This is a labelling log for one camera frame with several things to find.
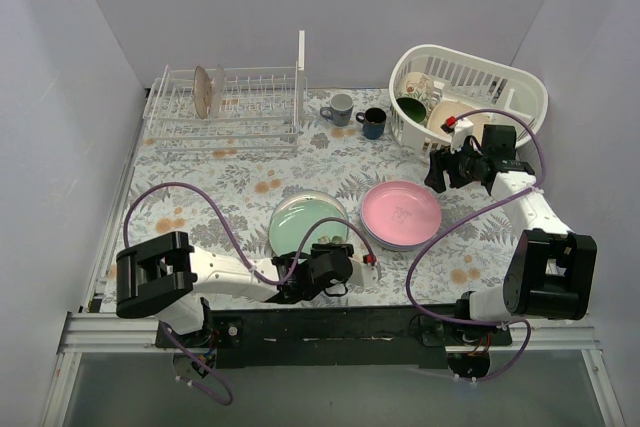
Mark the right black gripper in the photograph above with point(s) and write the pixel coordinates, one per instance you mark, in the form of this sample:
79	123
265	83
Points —
451	167

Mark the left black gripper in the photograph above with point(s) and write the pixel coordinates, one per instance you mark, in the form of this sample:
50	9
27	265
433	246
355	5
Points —
333	251

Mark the pink plate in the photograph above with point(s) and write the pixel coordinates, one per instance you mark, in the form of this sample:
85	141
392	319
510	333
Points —
401	212

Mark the blue plate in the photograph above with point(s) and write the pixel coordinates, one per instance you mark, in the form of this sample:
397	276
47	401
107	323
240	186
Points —
397	247

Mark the green plate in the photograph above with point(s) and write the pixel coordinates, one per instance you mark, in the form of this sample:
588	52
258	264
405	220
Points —
289	225

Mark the white plate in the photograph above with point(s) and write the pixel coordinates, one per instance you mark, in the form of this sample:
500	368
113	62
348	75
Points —
310	195

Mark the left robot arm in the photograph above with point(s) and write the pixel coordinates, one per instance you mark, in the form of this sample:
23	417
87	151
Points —
168	278

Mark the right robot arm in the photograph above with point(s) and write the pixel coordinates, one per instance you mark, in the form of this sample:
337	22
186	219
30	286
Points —
550	274

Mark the cream leaf-shaped dish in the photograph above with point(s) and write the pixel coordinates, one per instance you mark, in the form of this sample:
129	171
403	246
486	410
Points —
446	109

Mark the floral tablecloth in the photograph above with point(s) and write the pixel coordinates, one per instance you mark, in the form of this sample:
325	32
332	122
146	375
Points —
224	201

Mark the dark blue mug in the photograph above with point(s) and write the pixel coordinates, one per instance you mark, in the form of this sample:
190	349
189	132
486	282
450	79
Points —
373	122

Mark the floral mug green inside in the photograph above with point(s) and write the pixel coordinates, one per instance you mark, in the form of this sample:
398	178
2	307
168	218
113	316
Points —
413	96

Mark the white plastic basket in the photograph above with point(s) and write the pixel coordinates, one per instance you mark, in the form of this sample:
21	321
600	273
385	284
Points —
475	81

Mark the grey mug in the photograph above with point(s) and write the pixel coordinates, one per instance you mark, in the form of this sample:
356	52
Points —
339	110

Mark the white cutting board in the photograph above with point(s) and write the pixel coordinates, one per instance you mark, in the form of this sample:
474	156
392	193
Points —
301	57

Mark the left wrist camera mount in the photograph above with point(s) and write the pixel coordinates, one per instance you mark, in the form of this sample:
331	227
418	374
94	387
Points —
363	274

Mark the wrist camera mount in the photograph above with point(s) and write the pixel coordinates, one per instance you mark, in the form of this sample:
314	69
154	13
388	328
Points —
460	130
363	274

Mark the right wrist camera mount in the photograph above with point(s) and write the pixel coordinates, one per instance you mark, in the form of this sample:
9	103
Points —
460	130

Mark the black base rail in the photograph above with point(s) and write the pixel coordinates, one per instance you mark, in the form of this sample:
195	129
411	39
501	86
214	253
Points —
338	336

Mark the white wire dish rack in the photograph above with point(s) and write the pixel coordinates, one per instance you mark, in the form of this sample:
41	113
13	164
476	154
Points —
261	110

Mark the aluminium frame rail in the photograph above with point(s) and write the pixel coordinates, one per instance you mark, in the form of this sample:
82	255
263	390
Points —
107	333

